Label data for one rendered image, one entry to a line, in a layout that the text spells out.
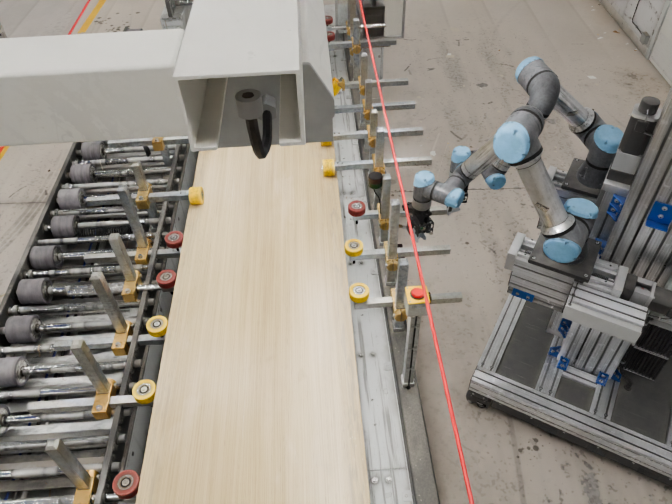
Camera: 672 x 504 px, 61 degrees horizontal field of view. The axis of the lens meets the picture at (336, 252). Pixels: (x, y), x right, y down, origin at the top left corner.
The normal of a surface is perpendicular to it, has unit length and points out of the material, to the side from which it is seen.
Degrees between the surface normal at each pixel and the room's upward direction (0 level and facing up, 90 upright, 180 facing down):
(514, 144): 84
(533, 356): 0
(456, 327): 0
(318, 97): 90
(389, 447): 0
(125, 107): 90
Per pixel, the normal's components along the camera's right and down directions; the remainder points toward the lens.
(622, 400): -0.03, -0.70
